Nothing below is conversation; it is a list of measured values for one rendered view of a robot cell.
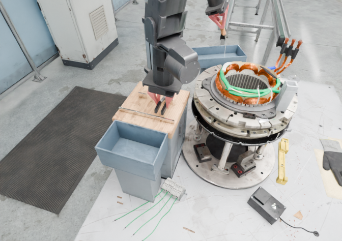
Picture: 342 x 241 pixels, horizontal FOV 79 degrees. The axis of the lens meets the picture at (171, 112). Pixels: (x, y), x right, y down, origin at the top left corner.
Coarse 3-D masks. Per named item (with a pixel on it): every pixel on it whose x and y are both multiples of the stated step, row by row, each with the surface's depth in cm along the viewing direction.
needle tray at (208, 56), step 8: (192, 48) 94; (200, 48) 94; (208, 48) 95; (216, 48) 95; (224, 48) 96; (232, 48) 96; (240, 48) 93; (200, 56) 95; (208, 56) 95; (216, 56) 95; (232, 56) 95; (240, 56) 88; (200, 64) 88; (208, 64) 88; (216, 64) 89; (200, 72) 101
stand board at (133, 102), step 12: (132, 96) 69; (156, 96) 69; (180, 96) 69; (132, 108) 65; (144, 108) 65; (168, 108) 65; (180, 108) 65; (120, 120) 61; (132, 120) 61; (144, 120) 61; (156, 120) 61; (168, 132) 58
